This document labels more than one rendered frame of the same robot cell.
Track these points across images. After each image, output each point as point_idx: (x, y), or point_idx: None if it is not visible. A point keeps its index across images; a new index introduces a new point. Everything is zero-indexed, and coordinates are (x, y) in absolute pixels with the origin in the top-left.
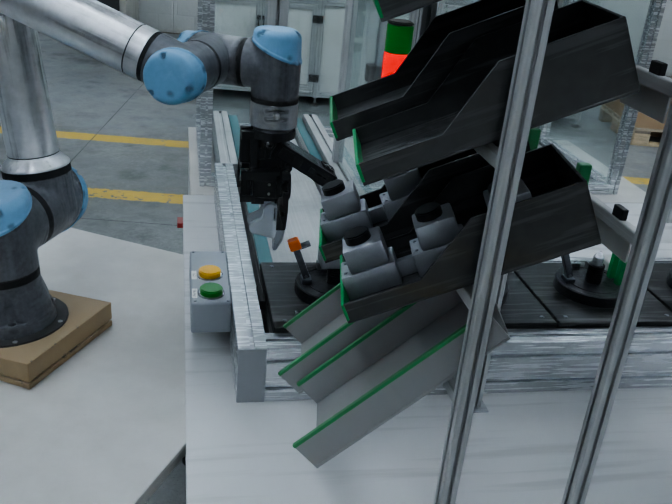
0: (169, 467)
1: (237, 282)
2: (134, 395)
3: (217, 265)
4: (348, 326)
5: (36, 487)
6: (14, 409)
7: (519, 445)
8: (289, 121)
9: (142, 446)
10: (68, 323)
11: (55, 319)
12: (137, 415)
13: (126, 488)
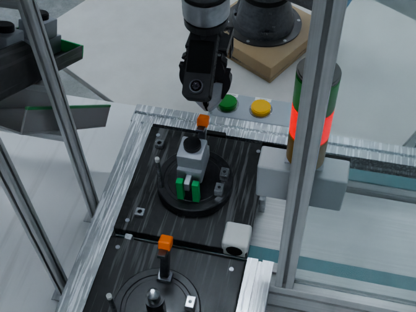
0: (104, 97)
1: (241, 125)
2: (174, 85)
3: (278, 118)
4: None
5: (109, 41)
6: (182, 34)
7: (4, 300)
8: (183, 10)
9: (121, 83)
10: (245, 46)
11: (251, 39)
12: (152, 84)
13: (89, 73)
